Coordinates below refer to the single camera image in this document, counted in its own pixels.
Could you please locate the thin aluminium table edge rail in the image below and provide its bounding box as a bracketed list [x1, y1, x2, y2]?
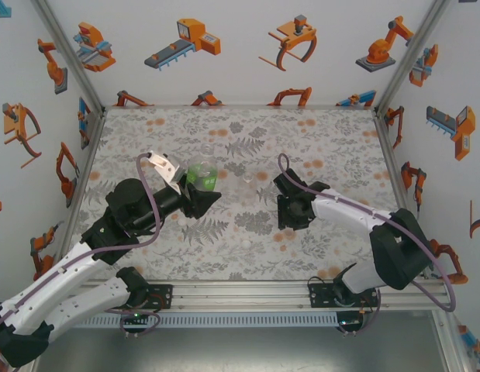
[103, 103, 377, 111]

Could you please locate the aluminium table side rail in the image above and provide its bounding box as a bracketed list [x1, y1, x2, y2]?
[53, 108, 109, 286]
[373, 108, 434, 282]

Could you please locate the short aluminium frame post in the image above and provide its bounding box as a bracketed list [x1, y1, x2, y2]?
[431, 309, 472, 372]

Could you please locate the floral patterned table mat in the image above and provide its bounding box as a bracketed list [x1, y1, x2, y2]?
[67, 107, 423, 282]

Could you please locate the slotted grey cable duct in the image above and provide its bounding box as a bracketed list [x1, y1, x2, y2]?
[84, 312, 340, 329]

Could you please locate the looped purple cable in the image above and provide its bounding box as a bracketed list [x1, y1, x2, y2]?
[105, 308, 164, 339]
[336, 286, 382, 338]

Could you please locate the slanted aluminium frame post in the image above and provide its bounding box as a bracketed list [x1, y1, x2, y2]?
[29, 0, 108, 115]
[373, 0, 454, 115]

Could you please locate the clear bottle bright green label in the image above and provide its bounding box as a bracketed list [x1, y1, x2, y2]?
[186, 142, 219, 194]

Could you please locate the long aluminium base rail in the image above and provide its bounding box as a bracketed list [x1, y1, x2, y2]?
[33, 279, 452, 312]

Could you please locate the clear unlabelled plastic bottle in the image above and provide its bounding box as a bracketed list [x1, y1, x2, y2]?
[239, 171, 261, 207]

